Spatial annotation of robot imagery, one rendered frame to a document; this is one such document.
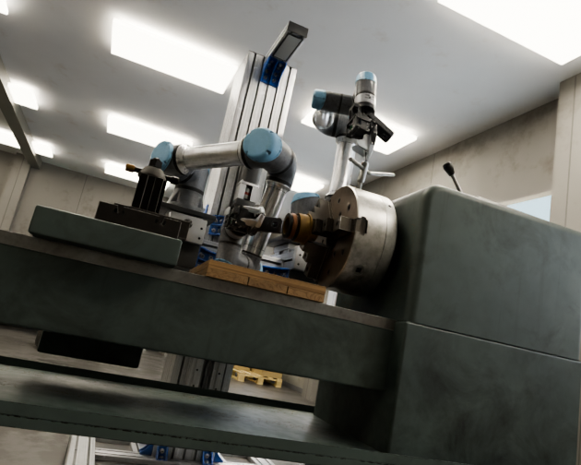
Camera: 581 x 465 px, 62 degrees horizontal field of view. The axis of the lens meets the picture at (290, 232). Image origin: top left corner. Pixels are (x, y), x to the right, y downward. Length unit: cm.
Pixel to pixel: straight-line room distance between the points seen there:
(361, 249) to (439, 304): 25
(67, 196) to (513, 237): 1019
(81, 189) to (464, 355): 1023
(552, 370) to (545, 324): 13
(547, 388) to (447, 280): 43
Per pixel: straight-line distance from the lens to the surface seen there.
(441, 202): 137
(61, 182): 1117
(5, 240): 116
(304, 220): 136
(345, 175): 213
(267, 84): 239
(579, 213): 422
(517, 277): 151
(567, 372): 162
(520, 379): 150
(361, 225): 131
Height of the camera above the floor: 76
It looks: 13 degrees up
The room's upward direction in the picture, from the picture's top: 11 degrees clockwise
